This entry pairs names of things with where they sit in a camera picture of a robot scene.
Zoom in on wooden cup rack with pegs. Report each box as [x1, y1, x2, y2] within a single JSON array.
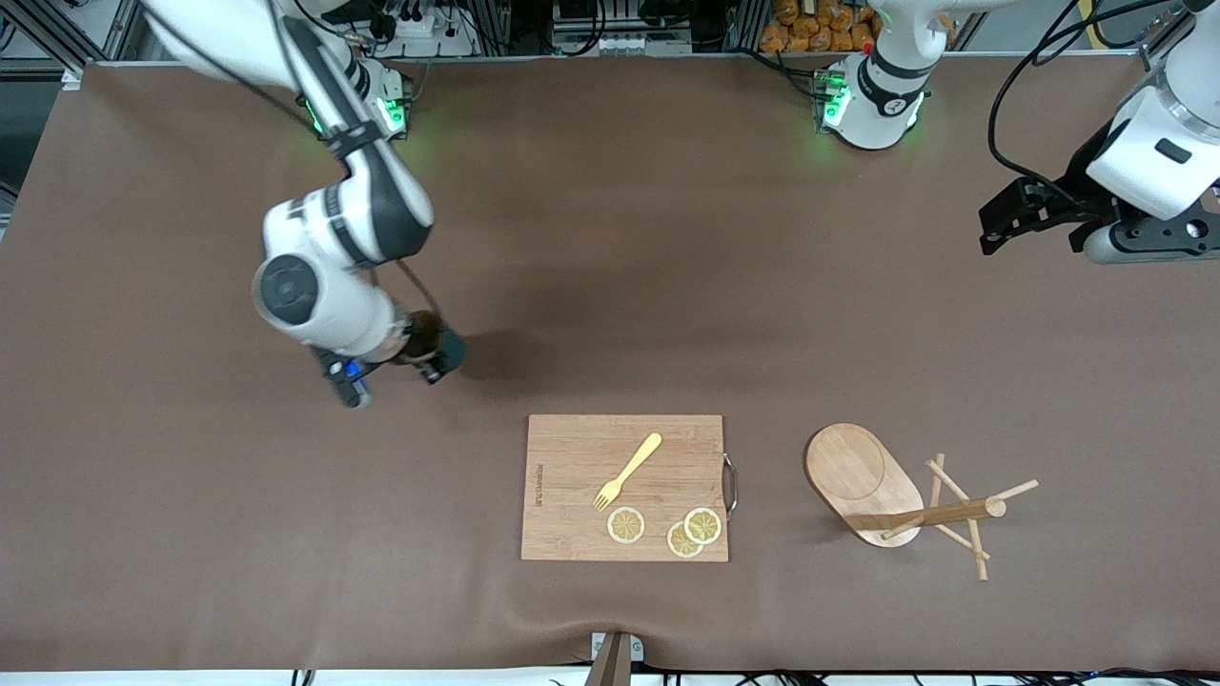
[[803, 423, 1040, 582]]

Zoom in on brown table mat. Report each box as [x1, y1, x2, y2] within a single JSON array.
[[0, 52, 1220, 673]]

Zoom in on yellow plastic fork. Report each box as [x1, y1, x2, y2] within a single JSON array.
[[593, 433, 663, 513]]

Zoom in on bag of orange buns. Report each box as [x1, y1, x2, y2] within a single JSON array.
[[760, 0, 883, 53]]

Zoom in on white power strip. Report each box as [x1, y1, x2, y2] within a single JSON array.
[[367, 8, 479, 58]]

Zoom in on dark electronics unit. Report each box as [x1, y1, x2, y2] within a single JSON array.
[[551, 0, 697, 56]]

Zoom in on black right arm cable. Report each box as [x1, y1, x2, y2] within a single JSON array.
[[143, 0, 449, 330]]

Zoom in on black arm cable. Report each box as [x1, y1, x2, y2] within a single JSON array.
[[143, 0, 449, 330], [986, 0, 1159, 206]]

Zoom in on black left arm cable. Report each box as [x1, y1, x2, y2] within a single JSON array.
[[986, 0, 1159, 206]]

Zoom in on aluminium frame profile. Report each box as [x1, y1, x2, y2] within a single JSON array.
[[1139, 0, 1202, 77], [0, 0, 146, 91]]

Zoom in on bamboo cutting board metal handle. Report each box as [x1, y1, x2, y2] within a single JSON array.
[[520, 414, 740, 563]]

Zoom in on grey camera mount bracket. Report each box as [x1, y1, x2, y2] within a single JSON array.
[[583, 632, 645, 686]]

